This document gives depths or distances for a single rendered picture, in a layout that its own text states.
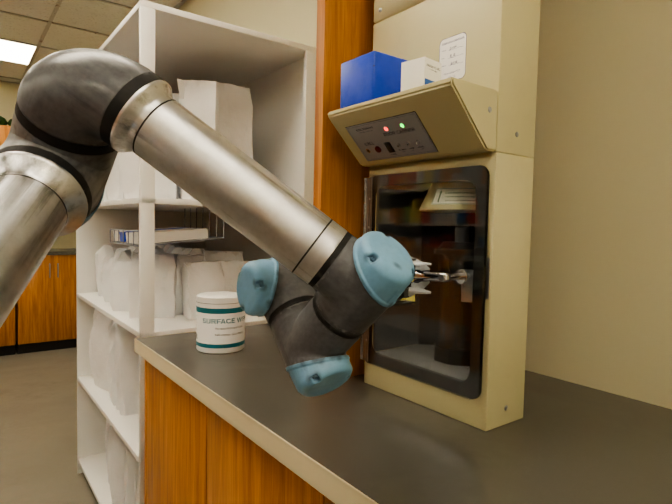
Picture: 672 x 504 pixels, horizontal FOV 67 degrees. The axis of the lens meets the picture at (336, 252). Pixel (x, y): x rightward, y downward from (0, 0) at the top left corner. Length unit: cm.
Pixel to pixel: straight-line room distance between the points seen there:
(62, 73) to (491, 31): 65
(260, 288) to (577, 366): 87
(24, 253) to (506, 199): 70
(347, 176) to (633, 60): 65
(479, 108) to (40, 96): 60
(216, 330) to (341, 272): 86
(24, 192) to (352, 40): 79
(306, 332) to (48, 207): 31
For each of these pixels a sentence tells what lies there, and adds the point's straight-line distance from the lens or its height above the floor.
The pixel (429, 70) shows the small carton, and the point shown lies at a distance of 92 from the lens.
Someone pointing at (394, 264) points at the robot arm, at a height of 124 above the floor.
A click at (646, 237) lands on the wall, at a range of 123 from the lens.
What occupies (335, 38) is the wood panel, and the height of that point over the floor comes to 168.
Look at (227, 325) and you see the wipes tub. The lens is 136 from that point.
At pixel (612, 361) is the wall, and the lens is 128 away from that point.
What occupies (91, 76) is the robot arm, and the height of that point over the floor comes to 143.
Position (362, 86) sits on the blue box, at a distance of 98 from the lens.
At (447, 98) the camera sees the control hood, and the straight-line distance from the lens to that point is 83.
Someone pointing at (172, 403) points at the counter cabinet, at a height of 81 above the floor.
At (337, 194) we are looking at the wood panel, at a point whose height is 135.
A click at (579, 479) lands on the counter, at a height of 94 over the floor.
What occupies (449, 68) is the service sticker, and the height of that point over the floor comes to 157.
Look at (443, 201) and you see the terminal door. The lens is 93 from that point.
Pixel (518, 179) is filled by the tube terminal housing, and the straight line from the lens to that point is 93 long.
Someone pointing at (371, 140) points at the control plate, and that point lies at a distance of 100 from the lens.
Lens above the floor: 128
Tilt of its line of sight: 3 degrees down
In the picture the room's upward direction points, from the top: 1 degrees clockwise
